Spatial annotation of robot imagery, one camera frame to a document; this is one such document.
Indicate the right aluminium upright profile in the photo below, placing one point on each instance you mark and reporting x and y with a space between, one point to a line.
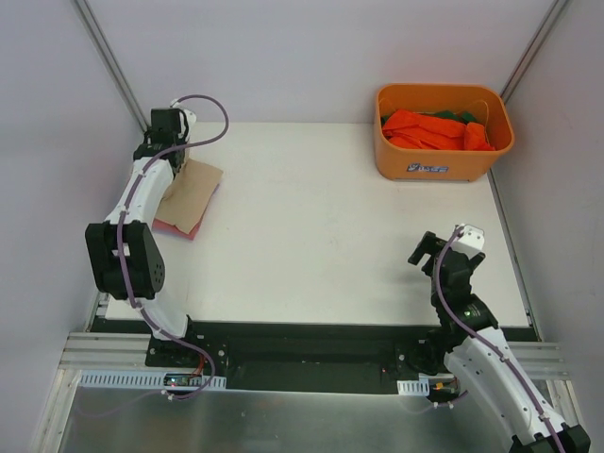
552 17

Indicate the left white cable duct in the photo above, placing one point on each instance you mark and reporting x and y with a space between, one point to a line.
137 380

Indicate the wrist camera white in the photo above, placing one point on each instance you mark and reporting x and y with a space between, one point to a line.
189 118
470 241

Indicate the beige t shirt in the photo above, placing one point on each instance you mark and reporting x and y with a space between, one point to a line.
195 176

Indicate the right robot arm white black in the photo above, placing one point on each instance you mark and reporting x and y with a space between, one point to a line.
470 344

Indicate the orange t shirt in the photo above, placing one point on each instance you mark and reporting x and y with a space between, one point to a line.
412 130

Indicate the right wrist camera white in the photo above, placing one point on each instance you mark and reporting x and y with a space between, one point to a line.
470 241

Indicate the white cable duct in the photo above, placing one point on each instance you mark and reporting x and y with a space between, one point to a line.
137 380
419 387

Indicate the aluminium frame rail front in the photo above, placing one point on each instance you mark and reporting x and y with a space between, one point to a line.
125 351

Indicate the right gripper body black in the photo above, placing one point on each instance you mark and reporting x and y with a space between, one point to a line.
428 245

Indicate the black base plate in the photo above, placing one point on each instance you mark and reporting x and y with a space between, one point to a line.
286 357

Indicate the orange plastic basket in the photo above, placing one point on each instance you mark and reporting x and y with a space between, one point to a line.
399 163

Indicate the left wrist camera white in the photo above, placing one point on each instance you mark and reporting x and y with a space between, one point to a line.
189 118

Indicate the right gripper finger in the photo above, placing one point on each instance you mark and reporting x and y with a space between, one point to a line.
429 268
430 244

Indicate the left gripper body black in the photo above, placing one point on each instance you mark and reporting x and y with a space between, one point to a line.
163 119

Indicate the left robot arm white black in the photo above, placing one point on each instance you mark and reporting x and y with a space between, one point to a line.
125 259

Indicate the aluminium upright profile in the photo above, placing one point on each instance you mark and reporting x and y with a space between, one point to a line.
86 15
552 17

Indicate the folded pink t shirt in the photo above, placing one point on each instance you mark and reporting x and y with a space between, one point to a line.
181 214

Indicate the left aluminium upright profile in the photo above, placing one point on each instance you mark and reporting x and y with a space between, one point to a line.
86 15

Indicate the right white cable duct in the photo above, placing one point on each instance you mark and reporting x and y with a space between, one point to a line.
419 387

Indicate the green t shirt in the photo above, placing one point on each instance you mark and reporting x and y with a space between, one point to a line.
464 117

